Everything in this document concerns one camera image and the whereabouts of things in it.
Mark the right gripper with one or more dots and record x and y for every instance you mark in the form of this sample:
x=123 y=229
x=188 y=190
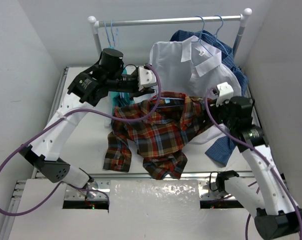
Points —
x=226 y=103

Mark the blue checked shirt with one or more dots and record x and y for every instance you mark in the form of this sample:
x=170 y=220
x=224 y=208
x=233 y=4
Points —
x=223 y=147

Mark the white clothes rack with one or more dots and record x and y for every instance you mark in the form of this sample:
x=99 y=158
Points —
x=165 y=20

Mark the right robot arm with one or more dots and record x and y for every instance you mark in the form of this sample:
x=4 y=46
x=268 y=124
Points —
x=275 y=212

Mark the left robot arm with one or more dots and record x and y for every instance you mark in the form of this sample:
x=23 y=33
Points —
x=82 y=97

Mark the red plaid shirt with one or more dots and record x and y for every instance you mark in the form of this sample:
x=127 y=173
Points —
x=159 y=138

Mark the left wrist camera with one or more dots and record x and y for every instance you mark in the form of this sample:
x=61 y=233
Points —
x=146 y=78

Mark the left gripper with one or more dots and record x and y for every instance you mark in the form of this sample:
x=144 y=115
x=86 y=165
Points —
x=134 y=83

